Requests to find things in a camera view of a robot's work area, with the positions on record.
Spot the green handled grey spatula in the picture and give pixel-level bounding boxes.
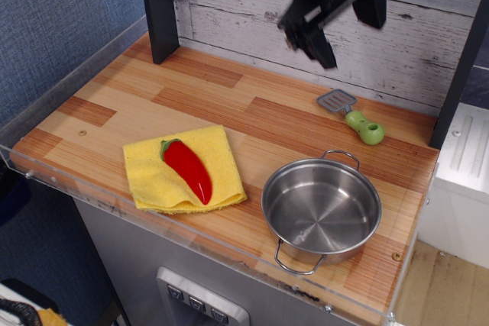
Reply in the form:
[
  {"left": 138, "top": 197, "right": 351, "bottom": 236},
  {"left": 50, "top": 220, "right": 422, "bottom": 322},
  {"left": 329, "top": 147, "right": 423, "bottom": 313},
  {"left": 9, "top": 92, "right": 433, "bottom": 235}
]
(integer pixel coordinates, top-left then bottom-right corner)
[{"left": 316, "top": 89, "right": 385, "bottom": 146}]

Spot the stainless steel pot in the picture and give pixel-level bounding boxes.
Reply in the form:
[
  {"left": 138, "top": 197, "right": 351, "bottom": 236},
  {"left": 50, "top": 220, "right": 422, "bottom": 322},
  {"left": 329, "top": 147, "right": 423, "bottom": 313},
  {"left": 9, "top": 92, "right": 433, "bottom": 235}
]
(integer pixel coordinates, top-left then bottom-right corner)
[{"left": 261, "top": 150, "right": 382, "bottom": 276}]

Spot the red toy chili pepper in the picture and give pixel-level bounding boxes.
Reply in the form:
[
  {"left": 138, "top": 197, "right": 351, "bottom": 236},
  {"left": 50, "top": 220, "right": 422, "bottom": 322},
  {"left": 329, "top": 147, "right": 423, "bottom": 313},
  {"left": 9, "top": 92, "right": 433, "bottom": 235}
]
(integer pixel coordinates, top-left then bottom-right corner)
[{"left": 160, "top": 139, "right": 213, "bottom": 205}]

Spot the white side appliance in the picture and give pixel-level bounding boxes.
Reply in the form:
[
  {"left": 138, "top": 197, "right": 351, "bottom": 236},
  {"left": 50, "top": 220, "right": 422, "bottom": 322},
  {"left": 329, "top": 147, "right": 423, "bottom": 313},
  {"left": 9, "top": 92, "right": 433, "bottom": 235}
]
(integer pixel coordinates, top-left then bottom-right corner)
[{"left": 418, "top": 103, "right": 488, "bottom": 268}]

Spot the brass screw right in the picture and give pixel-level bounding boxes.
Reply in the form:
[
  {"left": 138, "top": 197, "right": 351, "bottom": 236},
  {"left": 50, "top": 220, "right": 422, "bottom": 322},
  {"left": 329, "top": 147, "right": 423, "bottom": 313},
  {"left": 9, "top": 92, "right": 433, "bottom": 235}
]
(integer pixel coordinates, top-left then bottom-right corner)
[{"left": 392, "top": 253, "right": 402, "bottom": 261}]

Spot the yellow folded cloth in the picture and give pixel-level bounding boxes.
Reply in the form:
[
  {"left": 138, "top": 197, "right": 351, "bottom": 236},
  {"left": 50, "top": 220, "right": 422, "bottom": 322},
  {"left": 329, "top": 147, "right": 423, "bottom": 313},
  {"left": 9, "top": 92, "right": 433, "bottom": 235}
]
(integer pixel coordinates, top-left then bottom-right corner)
[{"left": 123, "top": 125, "right": 247, "bottom": 215}]

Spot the clear acrylic table guard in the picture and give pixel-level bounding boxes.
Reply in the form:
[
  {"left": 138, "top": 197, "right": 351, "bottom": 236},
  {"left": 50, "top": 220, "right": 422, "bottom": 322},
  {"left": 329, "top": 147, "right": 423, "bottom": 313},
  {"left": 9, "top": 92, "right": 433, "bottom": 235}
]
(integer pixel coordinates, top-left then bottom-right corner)
[{"left": 5, "top": 22, "right": 437, "bottom": 324}]

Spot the grey cabinet with buttons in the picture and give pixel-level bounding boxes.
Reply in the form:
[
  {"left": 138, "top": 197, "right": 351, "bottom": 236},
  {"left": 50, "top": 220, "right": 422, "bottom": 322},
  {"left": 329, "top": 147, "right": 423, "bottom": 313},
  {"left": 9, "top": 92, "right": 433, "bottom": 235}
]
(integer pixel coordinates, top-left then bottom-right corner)
[{"left": 72, "top": 198, "right": 368, "bottom": 326}]

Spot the yellow object bottom left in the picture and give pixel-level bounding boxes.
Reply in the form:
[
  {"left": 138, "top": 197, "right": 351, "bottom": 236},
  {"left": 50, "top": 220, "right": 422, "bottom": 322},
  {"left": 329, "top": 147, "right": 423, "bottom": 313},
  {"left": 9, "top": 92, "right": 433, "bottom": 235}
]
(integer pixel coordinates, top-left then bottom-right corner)
[{"left": 37, "top": 308, "right": 69, "bottom": 326}]

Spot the dark grey right post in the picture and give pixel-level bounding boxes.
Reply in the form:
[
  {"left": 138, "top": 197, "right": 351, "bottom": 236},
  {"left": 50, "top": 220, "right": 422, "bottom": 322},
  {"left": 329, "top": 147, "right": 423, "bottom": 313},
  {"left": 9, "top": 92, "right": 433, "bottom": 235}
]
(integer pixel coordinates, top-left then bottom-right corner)
[{"left": 429, "top": 0, "right": 488, "bottom": 150}]

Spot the dark grey post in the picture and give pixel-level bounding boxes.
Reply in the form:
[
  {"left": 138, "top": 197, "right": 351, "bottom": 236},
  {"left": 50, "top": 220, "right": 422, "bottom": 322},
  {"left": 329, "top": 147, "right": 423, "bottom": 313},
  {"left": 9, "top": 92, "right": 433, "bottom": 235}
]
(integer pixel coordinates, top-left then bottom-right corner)
[
  {"left": 144, "top": 0, "right": 180, "bottom": 64},
  {"left": 429, "top": 0, "right": 488, "bottom": 150}
]

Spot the dark grey left post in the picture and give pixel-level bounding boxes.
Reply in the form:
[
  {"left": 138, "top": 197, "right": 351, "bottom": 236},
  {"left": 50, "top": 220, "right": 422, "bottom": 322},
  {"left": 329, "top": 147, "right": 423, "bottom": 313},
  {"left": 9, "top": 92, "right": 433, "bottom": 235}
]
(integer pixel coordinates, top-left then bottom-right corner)
[{"left": 144, "top": 0, "right": 180, "bottom": 64}]

